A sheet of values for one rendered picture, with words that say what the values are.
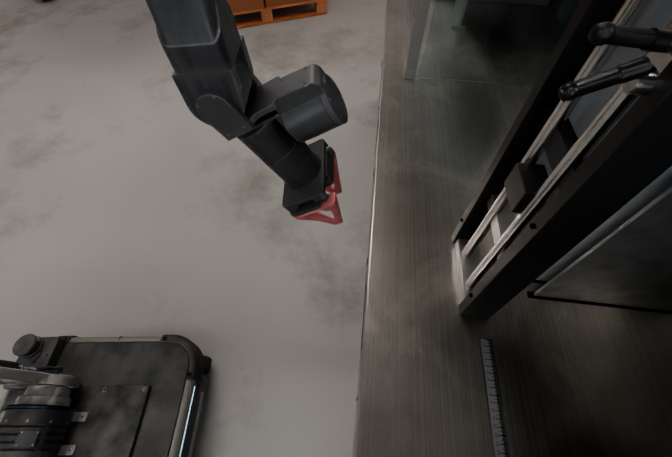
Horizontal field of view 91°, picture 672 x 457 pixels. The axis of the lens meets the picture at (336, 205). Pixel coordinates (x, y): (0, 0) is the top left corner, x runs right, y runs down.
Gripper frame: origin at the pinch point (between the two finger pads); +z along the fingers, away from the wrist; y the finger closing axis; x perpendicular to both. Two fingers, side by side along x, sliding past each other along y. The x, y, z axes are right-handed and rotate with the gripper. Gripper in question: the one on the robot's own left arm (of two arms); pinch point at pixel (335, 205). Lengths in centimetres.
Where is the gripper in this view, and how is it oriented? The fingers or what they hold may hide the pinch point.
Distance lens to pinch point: 52.2
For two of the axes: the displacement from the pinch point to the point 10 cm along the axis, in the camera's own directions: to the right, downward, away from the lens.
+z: 4.9, 5.1, 7.0
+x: -8.7, 3.0, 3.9
